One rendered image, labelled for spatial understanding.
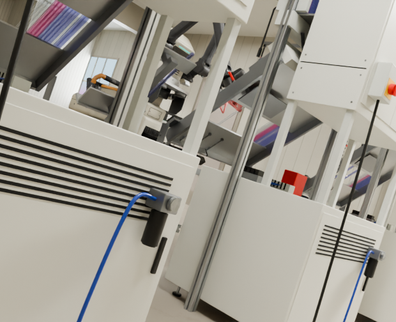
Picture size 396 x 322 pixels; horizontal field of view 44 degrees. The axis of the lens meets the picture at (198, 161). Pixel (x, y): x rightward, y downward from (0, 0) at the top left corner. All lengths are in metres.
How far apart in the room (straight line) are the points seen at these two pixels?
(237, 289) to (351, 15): 1.21
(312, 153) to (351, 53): 4.92
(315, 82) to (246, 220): 0.64
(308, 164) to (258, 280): 4.98
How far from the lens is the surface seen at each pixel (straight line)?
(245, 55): 8.31
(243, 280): 2.08
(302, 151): 7.04
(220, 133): 2.64
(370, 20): 2.11
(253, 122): 2.14
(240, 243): 2.10
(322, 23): 2.20
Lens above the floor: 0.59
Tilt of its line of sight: 1 degrees up
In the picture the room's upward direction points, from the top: 19 degrees clockwise
